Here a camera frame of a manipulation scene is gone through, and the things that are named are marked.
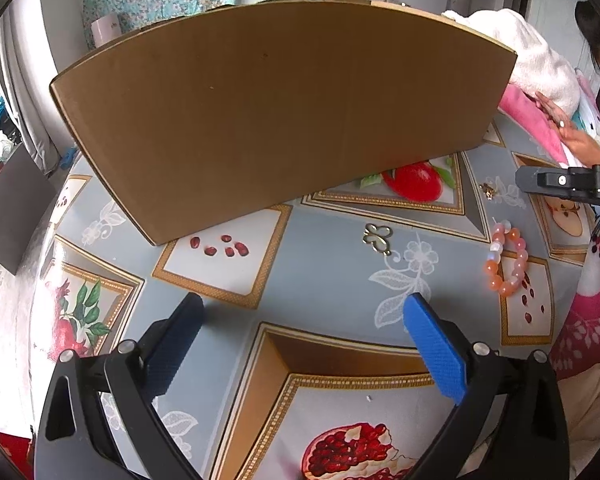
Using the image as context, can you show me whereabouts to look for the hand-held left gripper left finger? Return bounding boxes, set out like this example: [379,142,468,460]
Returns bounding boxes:
[32,292,206,480]

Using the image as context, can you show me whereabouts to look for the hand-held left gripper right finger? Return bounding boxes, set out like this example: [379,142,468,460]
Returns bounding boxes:
[402,292,573,480]

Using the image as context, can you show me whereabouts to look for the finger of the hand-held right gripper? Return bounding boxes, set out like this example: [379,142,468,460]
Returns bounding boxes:
[515,164,599,202]

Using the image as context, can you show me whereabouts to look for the peach bead bracelet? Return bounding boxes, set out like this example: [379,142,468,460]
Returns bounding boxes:
[483,221,530,297]

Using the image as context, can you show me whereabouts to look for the brown cardboard box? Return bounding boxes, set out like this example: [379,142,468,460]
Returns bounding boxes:
[49,0,519,247]

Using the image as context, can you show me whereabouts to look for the another person's forearm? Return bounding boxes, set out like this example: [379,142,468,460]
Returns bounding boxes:
[562,126,600,167]

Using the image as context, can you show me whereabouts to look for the white fluffy towel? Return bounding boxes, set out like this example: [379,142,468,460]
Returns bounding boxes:
[441,7,582,117]

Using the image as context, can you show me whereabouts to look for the fruit printed tablecloth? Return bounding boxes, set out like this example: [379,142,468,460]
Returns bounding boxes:
[30,110,597,480]

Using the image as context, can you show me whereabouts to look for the pink patterned fabric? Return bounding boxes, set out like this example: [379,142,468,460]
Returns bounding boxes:
[549,205,600,377]

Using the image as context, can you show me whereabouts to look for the person's beige trousers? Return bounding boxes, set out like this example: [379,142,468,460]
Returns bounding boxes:
[554,360,600,480]

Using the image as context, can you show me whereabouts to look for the grey cabinet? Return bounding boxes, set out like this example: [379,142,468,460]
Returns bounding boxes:
[0,146,57,277]

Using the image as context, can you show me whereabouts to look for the grey curtain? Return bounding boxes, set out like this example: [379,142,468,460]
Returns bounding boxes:
[0,15,58,173]

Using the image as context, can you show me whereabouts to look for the rolled pink mat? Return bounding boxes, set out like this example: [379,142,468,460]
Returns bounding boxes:
[91,15,122,49]

